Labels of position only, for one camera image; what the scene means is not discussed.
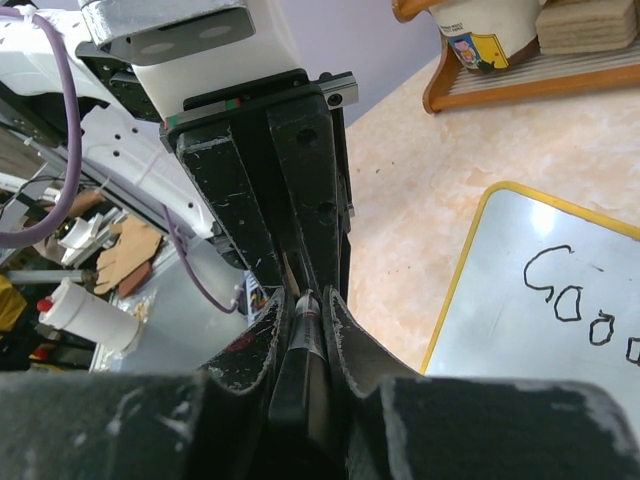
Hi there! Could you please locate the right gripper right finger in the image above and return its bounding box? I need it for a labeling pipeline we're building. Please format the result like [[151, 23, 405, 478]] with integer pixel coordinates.
[[323, 287, 639, 479]]

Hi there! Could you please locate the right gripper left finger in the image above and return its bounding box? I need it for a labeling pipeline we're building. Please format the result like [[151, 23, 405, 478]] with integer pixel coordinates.
[[1, 290, 289, 479]]

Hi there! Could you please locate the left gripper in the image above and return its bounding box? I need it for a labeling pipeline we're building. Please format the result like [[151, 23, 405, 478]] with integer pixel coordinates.
[[159, 69, 359, 294]]

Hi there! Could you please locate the white whiteboard yellow frame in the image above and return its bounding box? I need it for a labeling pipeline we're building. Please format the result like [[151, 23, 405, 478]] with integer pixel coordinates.
[[419, 180, 640, 386]]

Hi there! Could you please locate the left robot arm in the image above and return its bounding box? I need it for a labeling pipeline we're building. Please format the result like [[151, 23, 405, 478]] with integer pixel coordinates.
[[1, 1, 358, 293]]

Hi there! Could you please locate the white cylinder red cap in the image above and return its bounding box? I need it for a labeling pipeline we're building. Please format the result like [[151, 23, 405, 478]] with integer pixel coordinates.
[[36, 278, 142, 352]]

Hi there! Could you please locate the white bag lower container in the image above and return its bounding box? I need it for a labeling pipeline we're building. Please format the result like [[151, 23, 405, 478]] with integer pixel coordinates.
[[429, 0, 542, 73]]

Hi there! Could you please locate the orange wooden shelf rack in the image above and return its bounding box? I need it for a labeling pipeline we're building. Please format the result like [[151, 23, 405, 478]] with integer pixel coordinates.
[[392, 1, 639, 114]]

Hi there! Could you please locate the tan sponge block left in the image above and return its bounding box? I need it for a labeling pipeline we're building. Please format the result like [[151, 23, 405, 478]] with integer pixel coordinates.
[[535, 0, 639, 55]]

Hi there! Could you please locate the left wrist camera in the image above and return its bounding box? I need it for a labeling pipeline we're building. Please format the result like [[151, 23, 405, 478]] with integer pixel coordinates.
[[79, 0, 302, 118]]

